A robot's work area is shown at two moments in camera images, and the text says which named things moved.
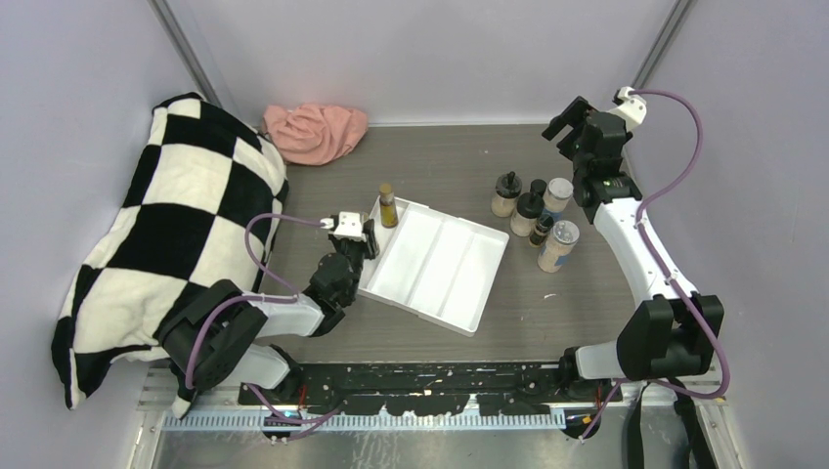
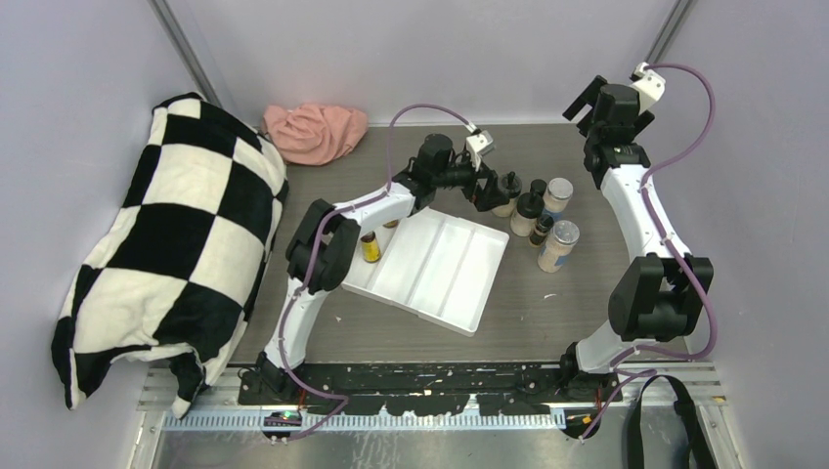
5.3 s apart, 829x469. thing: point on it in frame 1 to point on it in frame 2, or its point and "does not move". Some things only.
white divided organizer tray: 434,265 does not move
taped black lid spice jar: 507,188 does not move
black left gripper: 369,245 to 491,195
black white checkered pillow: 200,212 does not move
